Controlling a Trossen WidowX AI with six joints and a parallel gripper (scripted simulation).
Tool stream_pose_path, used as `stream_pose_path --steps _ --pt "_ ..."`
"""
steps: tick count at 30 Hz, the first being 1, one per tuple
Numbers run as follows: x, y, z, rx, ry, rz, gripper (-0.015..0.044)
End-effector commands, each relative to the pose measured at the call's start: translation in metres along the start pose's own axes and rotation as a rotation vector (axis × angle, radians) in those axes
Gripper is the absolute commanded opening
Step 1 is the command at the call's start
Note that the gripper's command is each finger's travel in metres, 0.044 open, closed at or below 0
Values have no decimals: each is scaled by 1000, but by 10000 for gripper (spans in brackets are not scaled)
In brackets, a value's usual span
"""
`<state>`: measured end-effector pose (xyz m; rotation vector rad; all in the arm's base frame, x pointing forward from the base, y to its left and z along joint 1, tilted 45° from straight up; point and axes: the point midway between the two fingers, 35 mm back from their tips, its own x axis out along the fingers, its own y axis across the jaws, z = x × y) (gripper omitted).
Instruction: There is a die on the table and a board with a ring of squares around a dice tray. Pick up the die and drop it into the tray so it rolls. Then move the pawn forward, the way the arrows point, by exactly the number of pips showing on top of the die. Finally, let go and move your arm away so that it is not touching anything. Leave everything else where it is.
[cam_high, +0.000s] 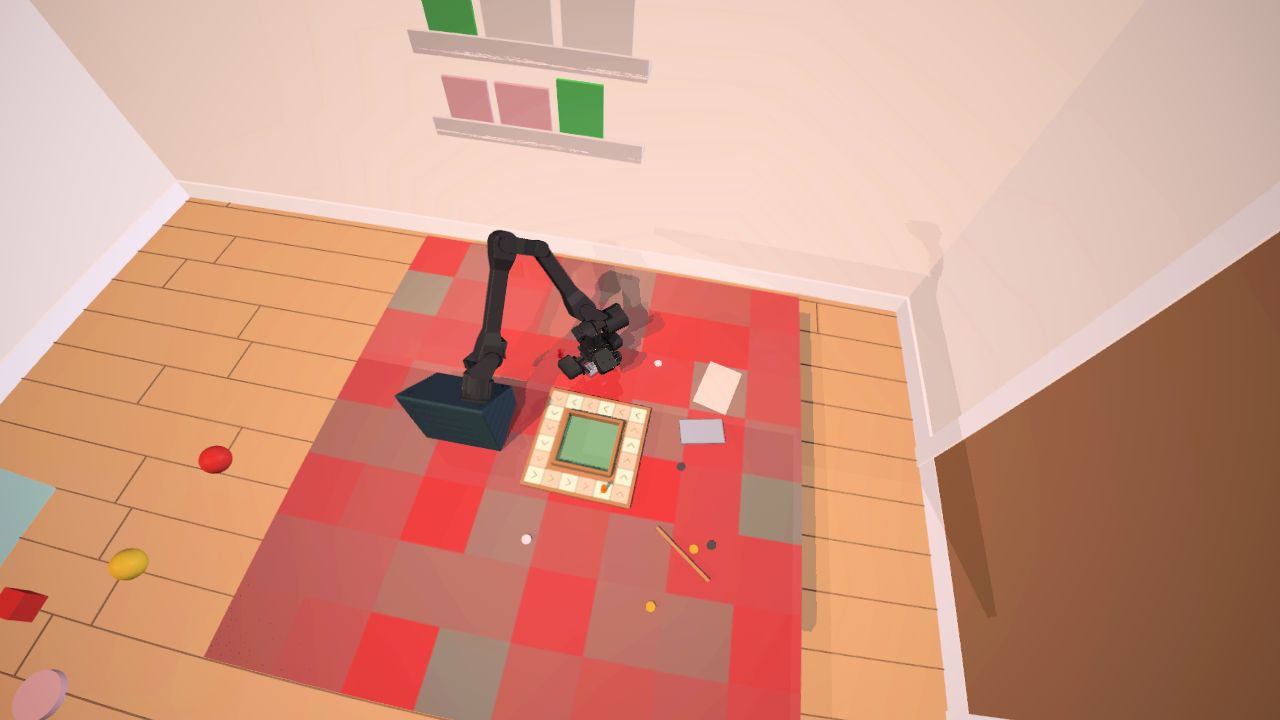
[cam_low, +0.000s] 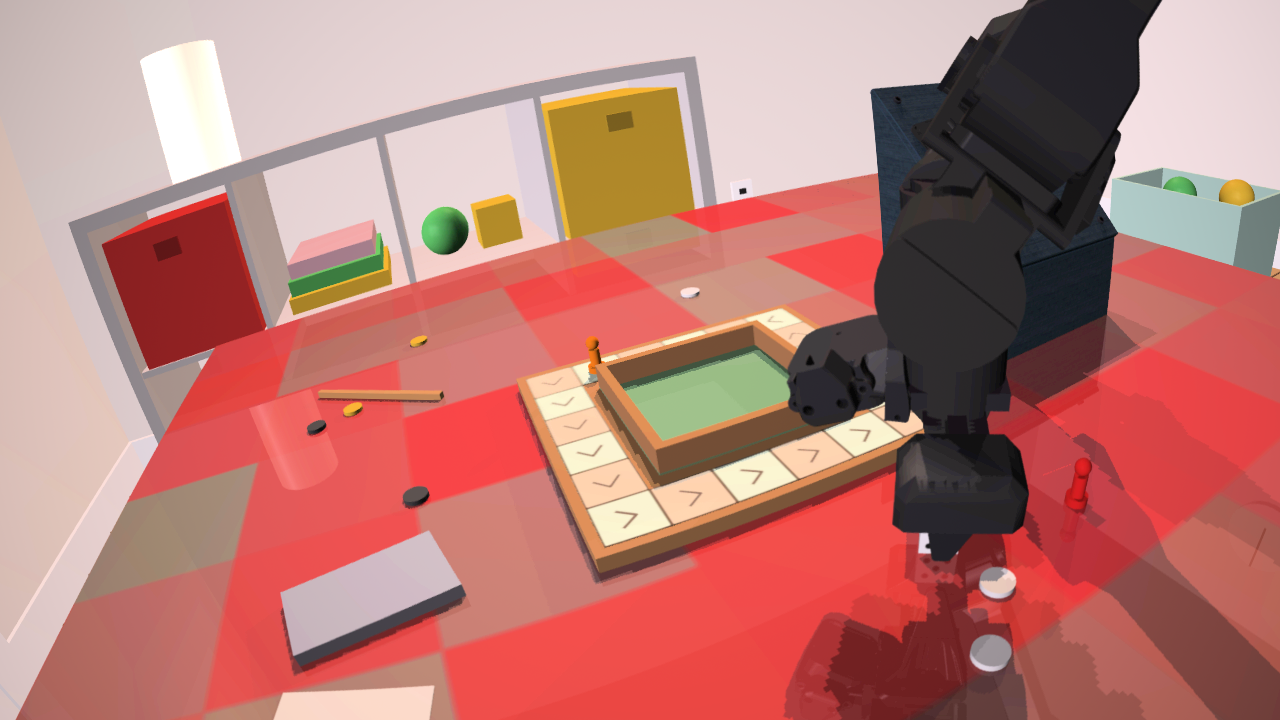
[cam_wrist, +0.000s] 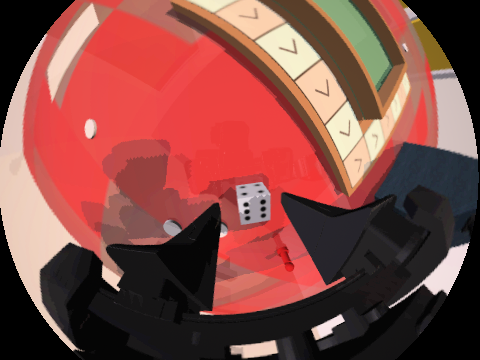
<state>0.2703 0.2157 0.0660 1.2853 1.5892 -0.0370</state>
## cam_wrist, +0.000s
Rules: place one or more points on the wooden square board with arrow track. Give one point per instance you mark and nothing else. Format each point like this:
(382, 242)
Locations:
(284, 83)

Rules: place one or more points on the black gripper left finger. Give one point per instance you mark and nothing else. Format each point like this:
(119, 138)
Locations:
(189, 259)

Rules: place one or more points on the red pawn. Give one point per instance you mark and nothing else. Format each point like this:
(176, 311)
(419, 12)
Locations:
(283, 252)

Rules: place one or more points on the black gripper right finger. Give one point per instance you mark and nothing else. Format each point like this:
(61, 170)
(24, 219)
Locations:
(331, 234)

